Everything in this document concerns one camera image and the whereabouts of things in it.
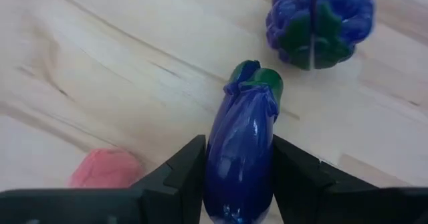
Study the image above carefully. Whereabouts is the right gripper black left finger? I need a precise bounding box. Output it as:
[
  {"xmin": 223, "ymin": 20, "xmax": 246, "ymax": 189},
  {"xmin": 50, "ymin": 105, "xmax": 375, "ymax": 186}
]
[{"xmin": 0, "ymin": 134, "xmax": 207, "ymax": 224}]

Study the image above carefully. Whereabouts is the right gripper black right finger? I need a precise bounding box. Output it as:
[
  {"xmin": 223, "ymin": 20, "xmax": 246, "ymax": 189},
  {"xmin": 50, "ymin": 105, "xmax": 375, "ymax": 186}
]
[{"xmin": 272, "ymin": 134, "xmax": 428, "ymax": 224}]

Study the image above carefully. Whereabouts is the pink toy fruit piece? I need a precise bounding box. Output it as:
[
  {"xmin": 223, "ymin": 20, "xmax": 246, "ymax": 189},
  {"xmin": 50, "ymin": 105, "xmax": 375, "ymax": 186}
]
[{"xmin": 68, "ymin": 148, "xmax": 145, "ymax": 189}]

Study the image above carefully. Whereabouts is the purple toy eggplant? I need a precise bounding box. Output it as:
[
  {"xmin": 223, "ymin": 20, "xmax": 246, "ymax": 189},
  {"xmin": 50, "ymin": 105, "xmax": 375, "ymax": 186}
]
[{"xmin": 203, "ymin": 60, "xmax": 285, "ymax": 224}]

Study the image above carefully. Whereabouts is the purple toy blackberry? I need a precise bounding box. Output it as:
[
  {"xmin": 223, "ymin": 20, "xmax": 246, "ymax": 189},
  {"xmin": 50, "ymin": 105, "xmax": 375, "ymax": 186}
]
[{"xmin": 265, "ymin": 0, "xmax": 376, "ymax": 72}]

